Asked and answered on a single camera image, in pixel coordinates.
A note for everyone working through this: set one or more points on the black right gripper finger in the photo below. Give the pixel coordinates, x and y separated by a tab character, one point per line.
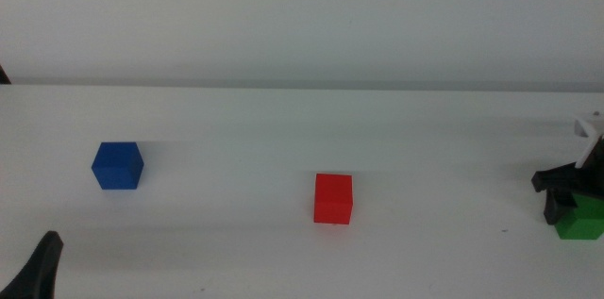
557	207

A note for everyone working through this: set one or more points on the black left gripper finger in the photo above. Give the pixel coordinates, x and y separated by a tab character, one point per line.
40	270

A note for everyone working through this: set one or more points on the green cube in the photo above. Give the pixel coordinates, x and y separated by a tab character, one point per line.
585	223

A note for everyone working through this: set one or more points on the blue cube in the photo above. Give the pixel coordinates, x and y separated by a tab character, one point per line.
118	169

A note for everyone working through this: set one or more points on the red cube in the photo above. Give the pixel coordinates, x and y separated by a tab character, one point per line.
332	200

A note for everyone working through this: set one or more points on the dark brown object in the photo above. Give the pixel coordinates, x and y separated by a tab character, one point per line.
3	77

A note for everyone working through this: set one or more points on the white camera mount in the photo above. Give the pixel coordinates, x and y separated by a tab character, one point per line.
587	127

